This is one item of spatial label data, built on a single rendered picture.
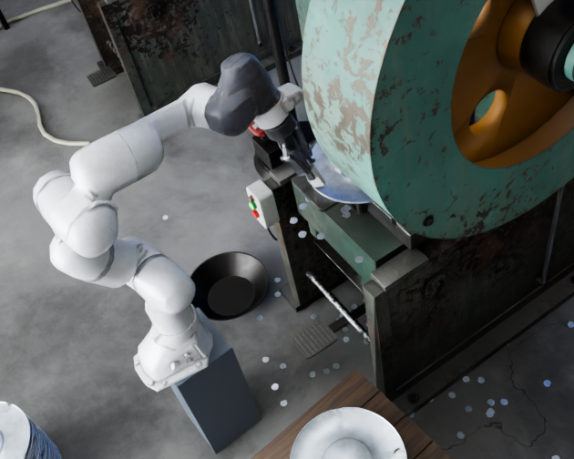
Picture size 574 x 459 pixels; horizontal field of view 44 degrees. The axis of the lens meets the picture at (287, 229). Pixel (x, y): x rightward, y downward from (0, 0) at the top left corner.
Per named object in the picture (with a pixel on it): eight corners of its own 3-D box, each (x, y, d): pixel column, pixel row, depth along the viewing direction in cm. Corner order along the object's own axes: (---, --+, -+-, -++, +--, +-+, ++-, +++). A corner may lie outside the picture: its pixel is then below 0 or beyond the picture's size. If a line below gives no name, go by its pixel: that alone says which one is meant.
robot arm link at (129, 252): (96, 291, 153) (50, 250, 163) (169, 308, 175) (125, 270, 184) (122, 247, 153) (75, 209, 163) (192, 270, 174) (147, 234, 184)
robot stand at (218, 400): (216, 454, 224) (177, 387, 190) (187, 413, 234) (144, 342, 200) (262, 419, 229) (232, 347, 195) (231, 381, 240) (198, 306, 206)
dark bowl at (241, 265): (216, 346, 249) (211, 335, 244) (177, 290, 267) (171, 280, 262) (287, 300, 257) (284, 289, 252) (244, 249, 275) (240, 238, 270)
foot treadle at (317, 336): (309, 367, 226) (307, 359, 222) (292, 345, 232) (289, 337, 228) (453, 270, 241) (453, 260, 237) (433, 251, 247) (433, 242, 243)
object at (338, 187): (338, 221, 174) (338, 219, 174) (285, 153, 192) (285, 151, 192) (439, 171, 179) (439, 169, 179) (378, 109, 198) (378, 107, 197)
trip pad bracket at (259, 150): (279, 198, 218) (268, 151, 203) (262, 180, 224) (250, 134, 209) (295, 188, 220) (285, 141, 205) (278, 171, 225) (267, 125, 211)
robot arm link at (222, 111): (213, 140, 163) (239, 149, 156) (180, 97, 155) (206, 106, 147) (264, 85, 168) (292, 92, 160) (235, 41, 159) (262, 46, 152)
